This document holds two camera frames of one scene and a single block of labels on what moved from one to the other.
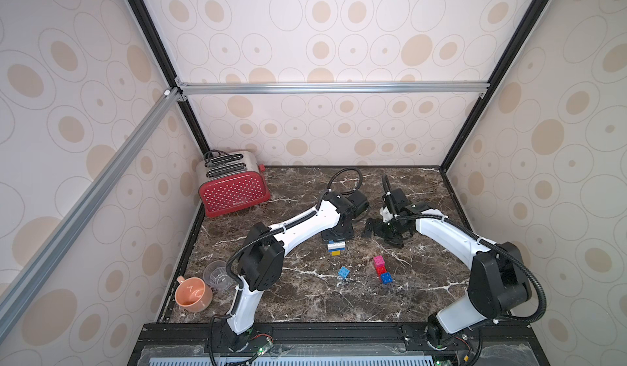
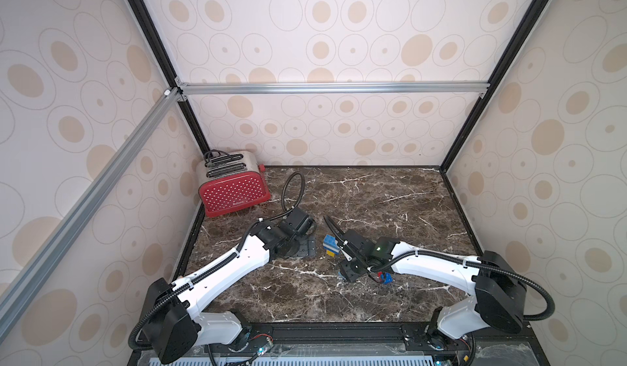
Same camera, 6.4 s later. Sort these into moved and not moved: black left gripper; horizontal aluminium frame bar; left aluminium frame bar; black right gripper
Moved: black right gripper; black left gripper
Not moved: left aluminium frame bar; horizontal aluminium frame bar
